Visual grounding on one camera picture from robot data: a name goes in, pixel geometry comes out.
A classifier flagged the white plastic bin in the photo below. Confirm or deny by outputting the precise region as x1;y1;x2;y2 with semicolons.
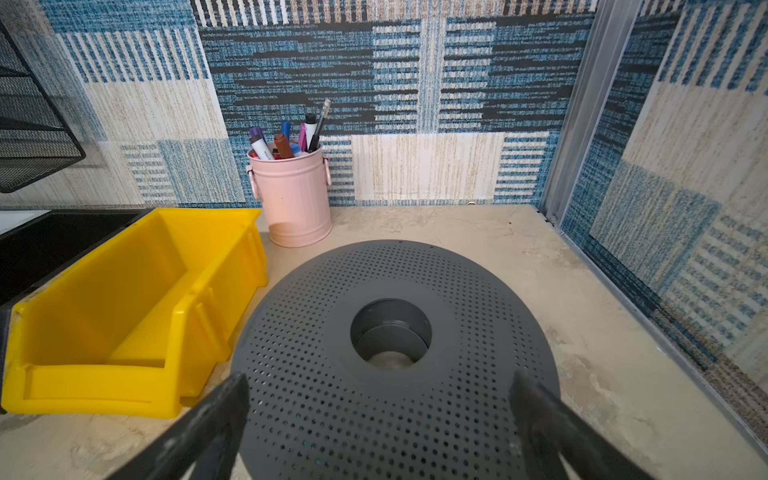
0;210;48;234

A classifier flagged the black ballpoint pen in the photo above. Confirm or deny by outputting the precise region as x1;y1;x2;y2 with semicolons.
308;98;332;153

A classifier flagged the purple cap marker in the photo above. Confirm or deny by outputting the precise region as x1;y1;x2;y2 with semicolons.
250;126;274;161

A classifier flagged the yellow plastic bin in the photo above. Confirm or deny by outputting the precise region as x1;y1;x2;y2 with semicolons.
1;208;268;418

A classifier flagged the brown cap marker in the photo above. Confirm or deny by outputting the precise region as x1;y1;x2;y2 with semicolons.
274;134;294;159

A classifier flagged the pink metal pen bucket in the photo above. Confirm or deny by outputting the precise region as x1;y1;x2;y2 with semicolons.
246;149;332;248

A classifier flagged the black wire mesh shelf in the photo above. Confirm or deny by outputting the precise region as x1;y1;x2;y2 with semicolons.
1;27;86;194

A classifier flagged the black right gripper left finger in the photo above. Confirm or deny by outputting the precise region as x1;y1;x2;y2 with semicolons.
110;373;250;479

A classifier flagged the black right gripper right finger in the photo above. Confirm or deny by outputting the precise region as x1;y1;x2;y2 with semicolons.
509;370;651;479

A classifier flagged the black plastic bin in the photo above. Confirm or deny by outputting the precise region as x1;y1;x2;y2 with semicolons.
1;209;163;393

